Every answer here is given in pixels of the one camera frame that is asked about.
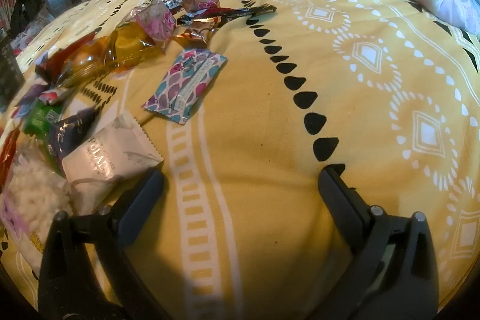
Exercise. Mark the tall black box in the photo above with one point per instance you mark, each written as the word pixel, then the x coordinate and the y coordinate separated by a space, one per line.
pixel 9 76

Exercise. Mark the clear yellow jelly packet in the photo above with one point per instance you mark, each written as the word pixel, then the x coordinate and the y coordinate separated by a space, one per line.
pixel 112 50

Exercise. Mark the glossy brown snack wrapper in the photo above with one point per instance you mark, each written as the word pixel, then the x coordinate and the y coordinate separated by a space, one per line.
pixel 193 35

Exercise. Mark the white leaf print snack packet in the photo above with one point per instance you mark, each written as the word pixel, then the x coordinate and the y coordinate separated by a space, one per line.
pixel 108 155

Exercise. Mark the clear puffed rice packet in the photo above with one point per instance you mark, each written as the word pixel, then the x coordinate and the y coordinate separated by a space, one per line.
pixel 33 192

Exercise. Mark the pink snack packet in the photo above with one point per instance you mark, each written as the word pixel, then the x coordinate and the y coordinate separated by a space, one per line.
pixel 204 1
pixel 157 22

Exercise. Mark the green snack packet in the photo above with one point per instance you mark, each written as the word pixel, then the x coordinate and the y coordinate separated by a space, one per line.
pixel 39 115

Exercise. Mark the black garment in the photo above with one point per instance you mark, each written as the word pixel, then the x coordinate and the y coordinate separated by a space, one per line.
pixel 24 10

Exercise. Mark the red rice cracker packet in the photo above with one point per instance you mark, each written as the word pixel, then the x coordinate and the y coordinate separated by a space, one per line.
pixel 7 153

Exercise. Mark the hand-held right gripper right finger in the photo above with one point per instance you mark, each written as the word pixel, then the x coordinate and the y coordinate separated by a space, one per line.
pixel 337 194

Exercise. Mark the dark blue snack packet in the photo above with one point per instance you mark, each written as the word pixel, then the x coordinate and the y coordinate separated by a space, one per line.
pixel 71 134

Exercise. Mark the scale-patterned purple teal packet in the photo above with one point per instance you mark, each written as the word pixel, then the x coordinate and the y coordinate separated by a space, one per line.
pixel 185 84

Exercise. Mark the purple snack packet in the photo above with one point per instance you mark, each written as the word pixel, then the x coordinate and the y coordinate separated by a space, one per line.
pixel 33 91

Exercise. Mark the dark red snack bar packet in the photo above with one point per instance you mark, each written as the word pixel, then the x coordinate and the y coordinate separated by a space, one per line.
pixel 212 13

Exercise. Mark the white red cherry packet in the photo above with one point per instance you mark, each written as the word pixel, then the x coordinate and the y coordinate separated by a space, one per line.
pixel 56 97

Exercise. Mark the yellow patterned bedsheet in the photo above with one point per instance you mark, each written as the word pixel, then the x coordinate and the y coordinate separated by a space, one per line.
pixel 262 117

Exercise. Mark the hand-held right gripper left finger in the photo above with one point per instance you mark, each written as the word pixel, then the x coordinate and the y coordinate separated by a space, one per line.
pixel 144 200

